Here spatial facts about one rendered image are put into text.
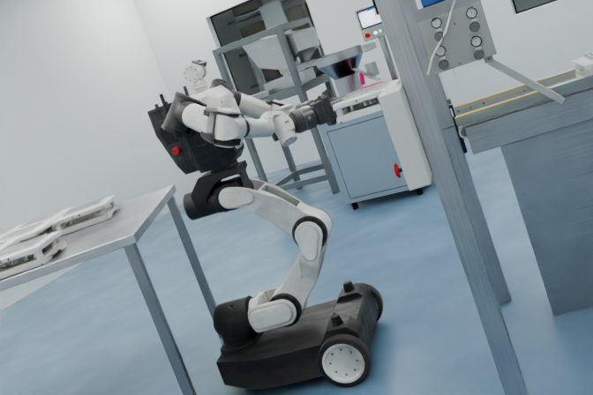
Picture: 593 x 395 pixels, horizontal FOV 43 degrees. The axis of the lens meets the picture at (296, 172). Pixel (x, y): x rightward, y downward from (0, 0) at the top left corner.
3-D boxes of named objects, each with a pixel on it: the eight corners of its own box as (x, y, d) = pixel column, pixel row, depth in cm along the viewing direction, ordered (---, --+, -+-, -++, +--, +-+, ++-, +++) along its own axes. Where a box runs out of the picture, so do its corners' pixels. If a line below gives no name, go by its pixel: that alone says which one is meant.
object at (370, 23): (379, 91, 560) (352, 11, 551) (384, 88, 569) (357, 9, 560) (408, 82, 549) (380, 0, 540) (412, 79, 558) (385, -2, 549)
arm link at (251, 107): (274, 130, 337) (229, 115, 328) (284, 102, 336) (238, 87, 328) (283, 133, 326) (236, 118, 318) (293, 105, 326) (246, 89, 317)
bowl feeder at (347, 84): (324, 111, 561) (307, 63, 555) (341, 101, 591) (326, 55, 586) (383, 93, 537) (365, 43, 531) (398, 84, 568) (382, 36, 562)
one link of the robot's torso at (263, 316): (253, 337, 307) (243, 308, 305) (266, 316, 326) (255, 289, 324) (300, 325, 302) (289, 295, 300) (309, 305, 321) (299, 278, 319)
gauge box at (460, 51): (434, 74, 262) (416, 19, 259) (435, 71, 272) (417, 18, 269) (497, 54, 257) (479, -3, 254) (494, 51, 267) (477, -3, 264)
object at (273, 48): (239, 228, 641) (176, 62, 618) (292, 190, 732) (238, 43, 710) (391, 193, 571) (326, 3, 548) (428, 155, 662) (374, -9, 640)
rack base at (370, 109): (406, 94, 295) (404, 89, 294) (401, 103, 271) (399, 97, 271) (347, 113, 301) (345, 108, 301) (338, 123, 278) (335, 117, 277)
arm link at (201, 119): (214, 109, 250) (183, 98, 267) (209, 147, 252) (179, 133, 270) (243, 111, 257) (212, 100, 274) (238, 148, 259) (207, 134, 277)
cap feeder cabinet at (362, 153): (346, 212, 560) (312, 116, 548) (371, 189, 608) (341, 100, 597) (424, 195, 529) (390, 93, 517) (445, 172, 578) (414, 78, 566)
